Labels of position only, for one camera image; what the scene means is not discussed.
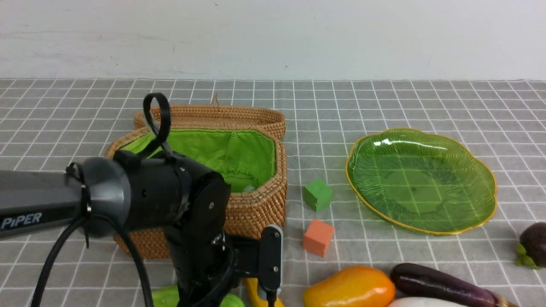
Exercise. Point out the woven wicker basket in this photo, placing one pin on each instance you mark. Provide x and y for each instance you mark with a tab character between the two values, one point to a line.
252	160

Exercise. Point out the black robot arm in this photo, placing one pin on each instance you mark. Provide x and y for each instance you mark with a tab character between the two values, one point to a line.
128	193

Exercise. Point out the yellow banana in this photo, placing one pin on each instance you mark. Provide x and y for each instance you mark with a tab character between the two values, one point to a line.
257	297

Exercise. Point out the green cucumber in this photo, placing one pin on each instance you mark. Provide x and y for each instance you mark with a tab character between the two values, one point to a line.
169	297

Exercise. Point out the green glass plate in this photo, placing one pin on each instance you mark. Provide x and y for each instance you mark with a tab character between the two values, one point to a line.
422	182

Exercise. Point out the dark purple mangosteen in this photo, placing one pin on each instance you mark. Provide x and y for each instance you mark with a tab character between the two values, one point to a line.
531	248

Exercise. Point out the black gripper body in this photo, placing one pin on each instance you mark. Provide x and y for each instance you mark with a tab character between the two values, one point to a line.
242	261

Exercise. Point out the purple eggplant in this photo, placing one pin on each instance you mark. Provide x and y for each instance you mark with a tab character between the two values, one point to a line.
414	280

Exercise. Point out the orange foam block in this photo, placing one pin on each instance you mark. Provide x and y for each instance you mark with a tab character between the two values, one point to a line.
318	237

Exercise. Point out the orange yellow mango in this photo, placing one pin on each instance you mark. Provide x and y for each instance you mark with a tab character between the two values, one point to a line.
354	286

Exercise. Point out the white radish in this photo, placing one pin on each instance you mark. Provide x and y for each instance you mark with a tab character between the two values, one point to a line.
422	302

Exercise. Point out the green foam block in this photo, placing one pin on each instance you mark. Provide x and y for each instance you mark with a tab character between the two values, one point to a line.
317	194

